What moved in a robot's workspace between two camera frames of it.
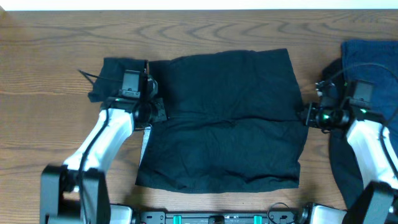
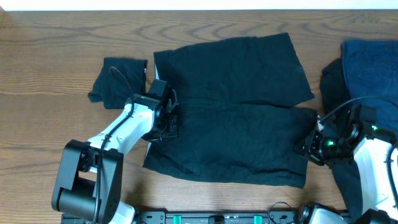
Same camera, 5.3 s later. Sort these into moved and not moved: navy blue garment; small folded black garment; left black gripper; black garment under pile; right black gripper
Moved: right black gripper; left black gripper
Not moved: black garment under pile; navy blue garment; small folded black garment
